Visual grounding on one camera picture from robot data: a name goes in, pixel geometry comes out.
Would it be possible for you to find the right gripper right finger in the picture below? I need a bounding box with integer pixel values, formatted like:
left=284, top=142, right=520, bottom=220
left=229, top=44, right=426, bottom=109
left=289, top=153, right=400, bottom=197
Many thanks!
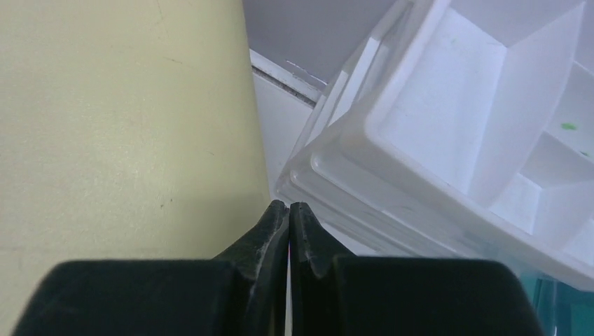
left=289, top=202, right=543, bottom=335

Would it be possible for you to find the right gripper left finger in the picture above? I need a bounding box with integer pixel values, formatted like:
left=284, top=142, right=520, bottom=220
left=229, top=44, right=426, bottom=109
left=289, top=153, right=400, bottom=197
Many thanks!
left=13, top=200, right=289, bottom=335

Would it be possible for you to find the yellow hard-shell suitcase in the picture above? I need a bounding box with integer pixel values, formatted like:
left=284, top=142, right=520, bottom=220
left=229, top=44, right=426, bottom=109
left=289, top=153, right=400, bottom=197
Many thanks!
left=1, top=1, right=270, bottom=335

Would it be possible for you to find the white plastic drawer organizer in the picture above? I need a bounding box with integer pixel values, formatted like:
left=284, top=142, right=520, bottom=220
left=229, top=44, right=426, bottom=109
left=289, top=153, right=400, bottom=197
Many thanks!
left=275, top=1, right=593, bottom=291

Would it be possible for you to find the teal transparent plastic tray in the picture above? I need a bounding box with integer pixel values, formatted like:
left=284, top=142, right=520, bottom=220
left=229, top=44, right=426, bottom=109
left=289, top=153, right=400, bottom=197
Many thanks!
left=519, top=272, right=593, bottom=336

